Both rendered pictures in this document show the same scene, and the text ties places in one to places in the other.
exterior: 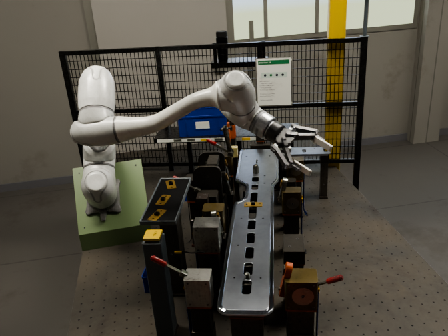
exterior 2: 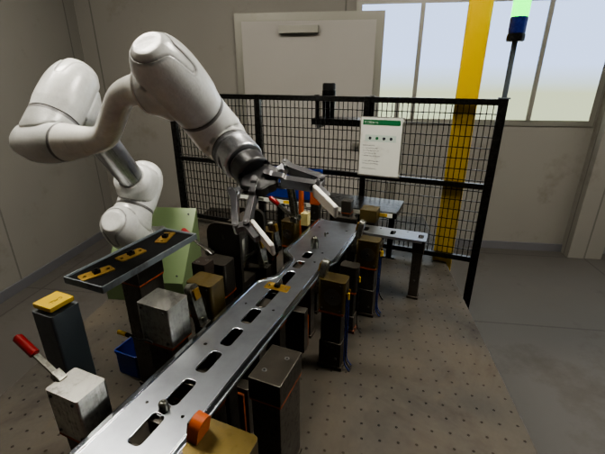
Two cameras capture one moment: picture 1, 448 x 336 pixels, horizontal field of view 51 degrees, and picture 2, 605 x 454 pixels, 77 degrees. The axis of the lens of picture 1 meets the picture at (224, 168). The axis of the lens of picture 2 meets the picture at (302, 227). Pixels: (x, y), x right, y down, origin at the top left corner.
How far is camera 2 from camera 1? 1.09 m
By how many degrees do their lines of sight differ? 15
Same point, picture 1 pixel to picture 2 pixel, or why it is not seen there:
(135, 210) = (171, 265)
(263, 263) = (211, 386)
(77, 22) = (230, 86)
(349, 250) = (412, 383)
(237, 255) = (187, 361)
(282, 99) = (387, 168)
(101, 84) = (59, 78)
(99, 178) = (116, 217)
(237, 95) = (145, 74)
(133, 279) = not seen: hidden behind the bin
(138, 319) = not seen: hidden behind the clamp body
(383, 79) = (541, 180)
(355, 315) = not seen: outside the picture
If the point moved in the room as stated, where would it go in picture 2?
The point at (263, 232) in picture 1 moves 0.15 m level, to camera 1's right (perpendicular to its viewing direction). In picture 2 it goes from (256, 331) to (309, 341)
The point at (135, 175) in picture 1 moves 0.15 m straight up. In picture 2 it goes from (185, 224) to (181, 194)
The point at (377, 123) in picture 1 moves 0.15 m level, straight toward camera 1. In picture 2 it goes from (526, 228) to (524, 232)
